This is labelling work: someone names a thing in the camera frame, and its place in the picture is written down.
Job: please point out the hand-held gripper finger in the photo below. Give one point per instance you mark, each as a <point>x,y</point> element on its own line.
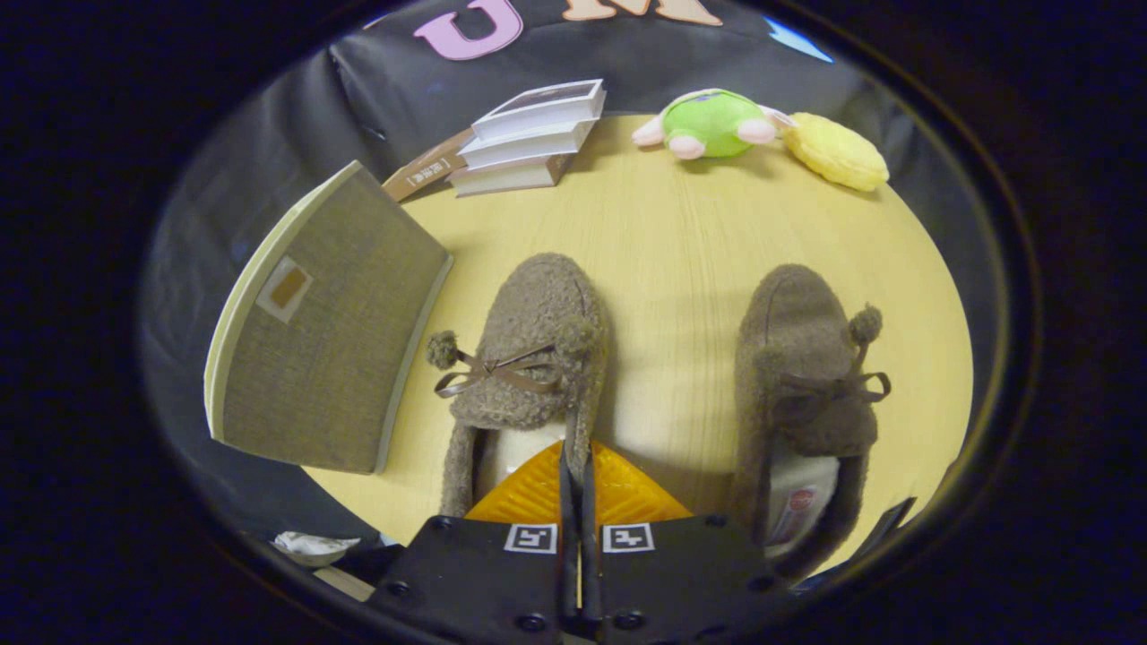
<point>590,573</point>
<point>567,573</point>

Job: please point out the brown fuzzy shoe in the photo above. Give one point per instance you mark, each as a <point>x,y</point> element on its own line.
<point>797,313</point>
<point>538,305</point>

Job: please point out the brown fabric storage box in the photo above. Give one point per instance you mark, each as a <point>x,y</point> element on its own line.
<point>332,340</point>

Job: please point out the white crumpled bag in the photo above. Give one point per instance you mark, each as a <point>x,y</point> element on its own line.
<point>314,546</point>

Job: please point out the white book brown cover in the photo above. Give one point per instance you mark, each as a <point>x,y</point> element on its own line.
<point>506,176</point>

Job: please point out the white book portrait cover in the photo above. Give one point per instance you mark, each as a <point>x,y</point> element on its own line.
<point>547,107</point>

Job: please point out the green plush toy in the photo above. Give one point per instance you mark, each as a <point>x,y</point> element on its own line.
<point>712,121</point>

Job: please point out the yellow plush toy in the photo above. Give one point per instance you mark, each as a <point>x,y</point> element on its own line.
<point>838,150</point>

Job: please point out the black bracket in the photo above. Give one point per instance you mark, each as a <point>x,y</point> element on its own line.
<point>885,520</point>

